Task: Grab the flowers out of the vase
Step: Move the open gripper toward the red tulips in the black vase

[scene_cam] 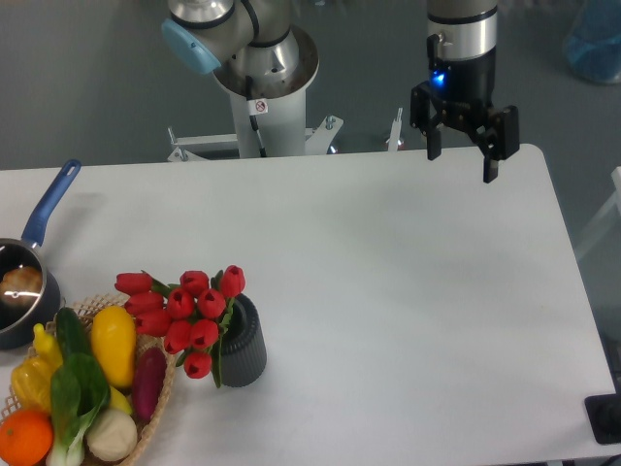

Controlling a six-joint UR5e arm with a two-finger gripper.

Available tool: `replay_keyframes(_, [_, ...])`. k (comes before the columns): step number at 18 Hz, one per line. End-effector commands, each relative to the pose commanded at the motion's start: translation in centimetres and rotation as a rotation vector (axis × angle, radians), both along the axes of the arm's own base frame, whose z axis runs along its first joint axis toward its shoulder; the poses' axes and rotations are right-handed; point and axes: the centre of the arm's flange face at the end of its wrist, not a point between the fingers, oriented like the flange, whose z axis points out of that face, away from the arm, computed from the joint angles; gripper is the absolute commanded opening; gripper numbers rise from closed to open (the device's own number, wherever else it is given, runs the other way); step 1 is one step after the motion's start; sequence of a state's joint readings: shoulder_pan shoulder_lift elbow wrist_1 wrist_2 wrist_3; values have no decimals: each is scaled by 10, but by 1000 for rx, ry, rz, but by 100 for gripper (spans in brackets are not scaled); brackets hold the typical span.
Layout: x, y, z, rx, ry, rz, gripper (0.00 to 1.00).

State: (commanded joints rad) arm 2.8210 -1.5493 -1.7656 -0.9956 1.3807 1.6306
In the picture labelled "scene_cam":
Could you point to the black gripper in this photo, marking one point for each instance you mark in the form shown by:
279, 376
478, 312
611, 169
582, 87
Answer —
458, 94

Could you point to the red tulip bouquet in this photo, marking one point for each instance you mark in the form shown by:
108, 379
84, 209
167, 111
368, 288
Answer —
194, 317

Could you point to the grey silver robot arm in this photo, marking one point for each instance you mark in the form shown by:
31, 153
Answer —
457, 30

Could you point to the dark grey ribbed vase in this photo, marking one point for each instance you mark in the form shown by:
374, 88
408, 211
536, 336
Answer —
243, 352

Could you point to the blue translucent container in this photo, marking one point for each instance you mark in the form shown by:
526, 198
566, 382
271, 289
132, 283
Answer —
592, 47

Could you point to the black device at edge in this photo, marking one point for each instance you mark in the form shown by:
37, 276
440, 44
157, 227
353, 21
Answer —
604, 416

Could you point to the yellow squash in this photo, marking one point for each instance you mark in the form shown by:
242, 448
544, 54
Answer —
113, 342

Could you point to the purple eggplant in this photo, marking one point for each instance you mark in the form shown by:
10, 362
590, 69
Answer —
148, 382

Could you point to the yellow banana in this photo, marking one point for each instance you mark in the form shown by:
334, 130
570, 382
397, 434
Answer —
119, 401

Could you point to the dark green cucumber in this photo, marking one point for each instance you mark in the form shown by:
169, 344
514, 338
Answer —
70, 334

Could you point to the green bok choy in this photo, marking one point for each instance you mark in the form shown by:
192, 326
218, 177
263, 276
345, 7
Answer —
78, 393

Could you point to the bread roll in pan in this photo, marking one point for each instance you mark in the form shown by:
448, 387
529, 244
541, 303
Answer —
21, 287

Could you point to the small yellow pepper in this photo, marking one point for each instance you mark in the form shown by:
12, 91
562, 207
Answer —
47, 347

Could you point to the yellow bell pepper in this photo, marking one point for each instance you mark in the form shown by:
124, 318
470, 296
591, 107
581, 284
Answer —
31, 384

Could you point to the orange fruit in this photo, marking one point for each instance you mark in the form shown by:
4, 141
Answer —
26, 437

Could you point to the white frame at right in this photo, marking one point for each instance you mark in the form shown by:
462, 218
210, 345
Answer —
601, 222

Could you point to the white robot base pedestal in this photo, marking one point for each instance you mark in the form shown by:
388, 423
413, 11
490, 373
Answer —
267, 90

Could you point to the blue handled saucepan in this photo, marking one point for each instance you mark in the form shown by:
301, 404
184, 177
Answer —
17, 323

